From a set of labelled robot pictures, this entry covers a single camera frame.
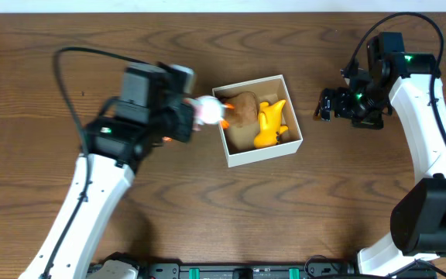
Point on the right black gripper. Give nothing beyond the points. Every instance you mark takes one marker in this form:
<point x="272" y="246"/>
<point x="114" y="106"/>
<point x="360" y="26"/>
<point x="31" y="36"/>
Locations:
<point x="342" y="95"/>

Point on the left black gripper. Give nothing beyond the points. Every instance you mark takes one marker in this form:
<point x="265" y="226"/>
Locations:
<point x="186" y="122"/>

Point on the pink white snail toy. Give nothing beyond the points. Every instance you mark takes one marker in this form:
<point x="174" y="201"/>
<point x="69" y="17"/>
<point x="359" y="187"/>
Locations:
<point x="208" y="110"/>

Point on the brown plush toy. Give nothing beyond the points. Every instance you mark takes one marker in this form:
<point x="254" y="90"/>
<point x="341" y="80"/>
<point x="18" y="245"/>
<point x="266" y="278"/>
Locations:
<point x="241" y="109"/>

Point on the yellow rubber duck toy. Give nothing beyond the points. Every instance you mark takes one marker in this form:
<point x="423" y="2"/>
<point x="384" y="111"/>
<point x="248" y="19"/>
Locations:
<point x="270" y="124"/>

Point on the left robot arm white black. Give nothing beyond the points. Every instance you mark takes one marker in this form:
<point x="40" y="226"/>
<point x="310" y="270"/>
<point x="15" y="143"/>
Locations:
<point x="114" y="145"/>

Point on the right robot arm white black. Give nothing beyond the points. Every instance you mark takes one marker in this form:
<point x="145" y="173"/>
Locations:
<point x="408" y="84"/>

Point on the white cardboard box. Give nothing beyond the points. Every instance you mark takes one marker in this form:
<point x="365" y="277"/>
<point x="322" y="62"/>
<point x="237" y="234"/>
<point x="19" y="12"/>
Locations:
<point x="238" y="143"/>

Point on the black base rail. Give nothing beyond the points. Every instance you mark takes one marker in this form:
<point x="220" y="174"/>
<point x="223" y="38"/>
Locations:
<point x="227" y="271"/>

